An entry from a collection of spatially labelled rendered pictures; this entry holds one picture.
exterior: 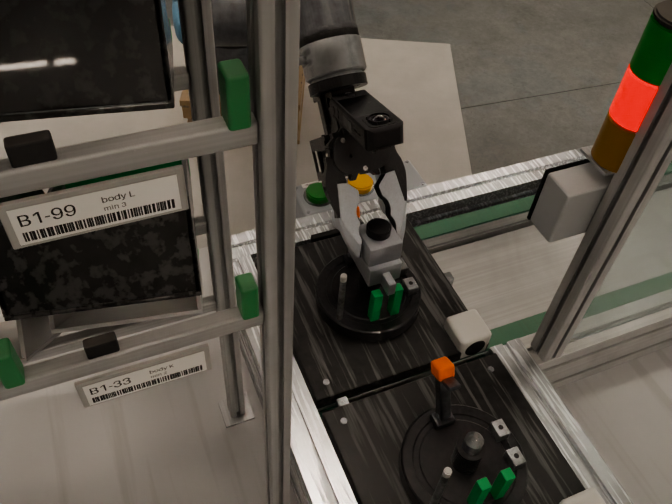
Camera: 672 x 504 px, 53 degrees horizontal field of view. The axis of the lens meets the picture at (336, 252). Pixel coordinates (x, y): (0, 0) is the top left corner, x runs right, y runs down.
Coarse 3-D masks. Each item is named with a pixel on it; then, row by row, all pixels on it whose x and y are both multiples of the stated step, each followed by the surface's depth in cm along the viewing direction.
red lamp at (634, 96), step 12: (624, 84) 61; (636, 84) 59; (648, 84) 58; (624, 96) 61; (636, 96) 60; (648, 96) 59; (612, 108) 63; (624, 108) 61; (636, 108) 60; (648, 108) 60; (624, 120) 62; (636, 120) 61
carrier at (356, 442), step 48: (432, 384) 82; (480, 384) 82; (336, 432) 77; (384, 432) 78; (432, 432) 76; (480, 432) 76; (528, 432) 79; (384, 480) 74; (432, 480) 72; (480, 480) 67; (528, 480) 75; (576, 480) 75
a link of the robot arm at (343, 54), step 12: (336, 36) 76; (348, 36) 77; (300, 48) 79; (312, 48) 77; (324, 48) 77; (336, 48) 76; (348, 48) 77; (360, 48) 79; (300, 60) 78; (312, 60) 77; (324, 60) 77; (336, 60) 77; (348, 60) 77; (360, 60) 78; (312, 72) 78; (324, 72) 77; (336, 72) 77; (348, 72) 78
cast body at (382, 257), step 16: (368, 224) 80; (384, 224) 80; (368, 240) 79; (384, 240) 80; (400, 240) 80; (352, 256) 85; (368, 256) 79; (384, 256) 80; (400, 256) 82; (368, 272) 81; (384, 272) 81; (384, 288) 82
